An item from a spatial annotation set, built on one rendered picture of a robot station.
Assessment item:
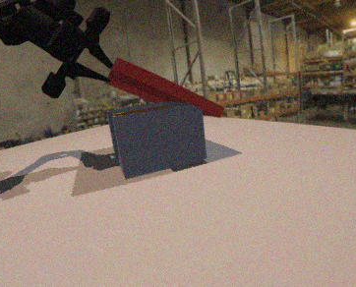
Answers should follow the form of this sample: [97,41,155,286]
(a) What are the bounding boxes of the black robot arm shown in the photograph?
[0,0,84,62]

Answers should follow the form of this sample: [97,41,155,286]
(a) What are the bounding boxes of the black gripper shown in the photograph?
[35,7,113,98]

